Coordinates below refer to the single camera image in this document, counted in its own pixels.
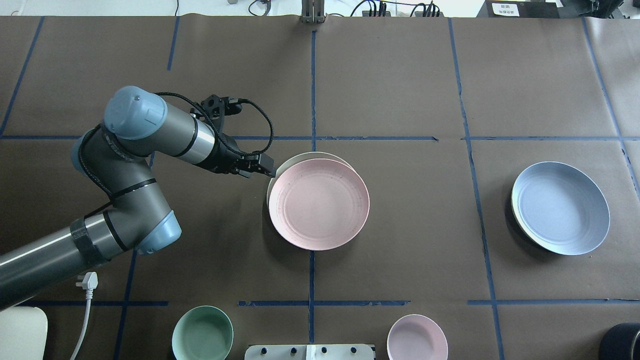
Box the pink bowl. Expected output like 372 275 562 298
386 314 449 360

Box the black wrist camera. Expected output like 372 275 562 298
189 95 243 133

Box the dark round cup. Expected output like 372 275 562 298
598 322 640 360

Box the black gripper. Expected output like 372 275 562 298
202 133 277 178

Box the blue plate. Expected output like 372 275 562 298
510 161 611 256

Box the white power plug cable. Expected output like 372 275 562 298
69 271 99 360

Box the pink plate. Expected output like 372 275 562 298
267 158 371 251

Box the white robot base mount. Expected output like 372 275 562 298
244 343 377 360

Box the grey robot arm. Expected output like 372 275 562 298
0 85 277 310

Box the black cables bundle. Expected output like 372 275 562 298
350 0 442 18

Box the grey metal post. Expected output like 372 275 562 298
301 0 326 24

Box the green bowl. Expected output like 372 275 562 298
171 305 234 360

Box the cream white plate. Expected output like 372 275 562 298
265 151 353 205

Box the black box with label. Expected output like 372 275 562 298
476 0 560 19

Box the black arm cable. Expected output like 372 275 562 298
155 91 275 157

